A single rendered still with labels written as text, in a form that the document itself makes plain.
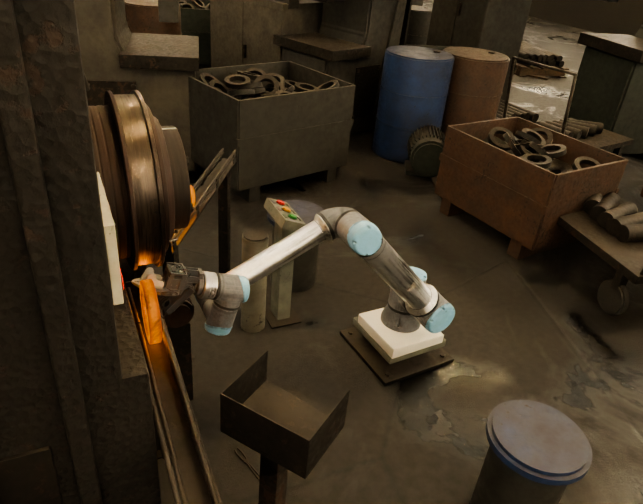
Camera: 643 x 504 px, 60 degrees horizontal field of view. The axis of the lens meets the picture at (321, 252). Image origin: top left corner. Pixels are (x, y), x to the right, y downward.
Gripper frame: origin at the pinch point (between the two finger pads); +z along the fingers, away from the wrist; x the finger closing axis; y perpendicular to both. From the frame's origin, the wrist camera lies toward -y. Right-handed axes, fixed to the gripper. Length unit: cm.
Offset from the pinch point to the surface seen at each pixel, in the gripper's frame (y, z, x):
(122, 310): 9.5, 10.2, 28.9
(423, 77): 80, -246, -228
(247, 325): -50, -74, -54
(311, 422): -4, -39, 56
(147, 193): 41, 11, 27
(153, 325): 2.1, -0.4, 24.3
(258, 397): -6, -28, 44
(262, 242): -4, -65, -53
